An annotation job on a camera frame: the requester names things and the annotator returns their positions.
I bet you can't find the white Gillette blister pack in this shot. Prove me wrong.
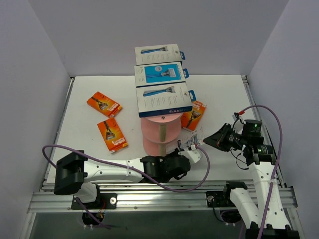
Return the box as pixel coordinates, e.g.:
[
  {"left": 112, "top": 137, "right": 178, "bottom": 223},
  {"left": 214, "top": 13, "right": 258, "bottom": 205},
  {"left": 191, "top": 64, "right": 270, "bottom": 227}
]
[{"left": 166, "top": 127, "right": 204, "bottom": 154}]

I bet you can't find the orange Gillette Fusion box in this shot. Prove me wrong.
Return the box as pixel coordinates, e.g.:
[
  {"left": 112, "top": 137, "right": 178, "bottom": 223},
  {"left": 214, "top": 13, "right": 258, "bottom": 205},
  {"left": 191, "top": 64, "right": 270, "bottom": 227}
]
[{"left": 97, "top": 118, "right": 128, "bottom": 154}]

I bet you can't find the blue Harry's razor box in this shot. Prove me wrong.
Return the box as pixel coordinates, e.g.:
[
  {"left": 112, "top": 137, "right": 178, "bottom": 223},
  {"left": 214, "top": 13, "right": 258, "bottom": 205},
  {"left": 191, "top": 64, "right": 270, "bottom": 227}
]
[
  {"left": 134, "top": 62, "right": 189, "bottom": 87},
  {"left": 135, "top": 44, "right": 185, "bottom": 65}
]

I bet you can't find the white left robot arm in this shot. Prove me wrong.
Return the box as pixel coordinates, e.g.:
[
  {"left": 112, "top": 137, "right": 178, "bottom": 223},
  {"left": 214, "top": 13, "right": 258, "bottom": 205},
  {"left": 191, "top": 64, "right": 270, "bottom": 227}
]
[{"left": 54, "top": 150, "right": 191, "bottom": 209}]

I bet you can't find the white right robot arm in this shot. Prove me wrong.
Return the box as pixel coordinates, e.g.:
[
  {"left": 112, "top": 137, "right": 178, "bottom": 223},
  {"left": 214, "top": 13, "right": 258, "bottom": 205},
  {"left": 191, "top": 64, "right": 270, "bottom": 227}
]
[{"left": 203, "top": 119, "right": 300, "bottom": 239}]

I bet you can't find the pink three-tier wooden shelf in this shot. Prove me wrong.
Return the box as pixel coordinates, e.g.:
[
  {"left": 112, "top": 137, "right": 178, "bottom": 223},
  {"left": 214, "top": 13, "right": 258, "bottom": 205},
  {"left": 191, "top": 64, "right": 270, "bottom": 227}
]
[{"left": 141, "top": 113, "right": 182, "bottom": 156}]

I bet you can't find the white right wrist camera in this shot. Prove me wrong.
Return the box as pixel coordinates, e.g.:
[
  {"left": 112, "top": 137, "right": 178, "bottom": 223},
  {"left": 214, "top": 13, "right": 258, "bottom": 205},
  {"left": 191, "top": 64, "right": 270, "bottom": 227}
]
[{"left": 231, "top": 113, "right": 245, "bottom": 133}]

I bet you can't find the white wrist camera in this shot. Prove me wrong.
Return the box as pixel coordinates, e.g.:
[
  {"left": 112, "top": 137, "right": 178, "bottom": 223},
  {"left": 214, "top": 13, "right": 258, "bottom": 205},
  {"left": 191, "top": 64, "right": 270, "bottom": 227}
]
[
  {"left": 178, "top": 144, "right": 202, "bottom": 164},
  {"left": 231, "top": 113, "right": 245, "bottom": 133}
]

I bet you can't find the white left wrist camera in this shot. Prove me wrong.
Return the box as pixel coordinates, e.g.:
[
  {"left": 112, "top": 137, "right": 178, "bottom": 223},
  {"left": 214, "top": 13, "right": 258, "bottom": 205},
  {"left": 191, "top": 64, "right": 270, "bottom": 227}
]
[{"left": 178, "top": 144, "right": 202, "bottom": 164}]

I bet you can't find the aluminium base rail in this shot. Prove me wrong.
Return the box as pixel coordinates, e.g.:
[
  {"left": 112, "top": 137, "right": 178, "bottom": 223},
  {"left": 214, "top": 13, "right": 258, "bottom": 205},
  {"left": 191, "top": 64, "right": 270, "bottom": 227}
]
[{"left": 28, "top": 183, "right": 299, "bottom": 212}]

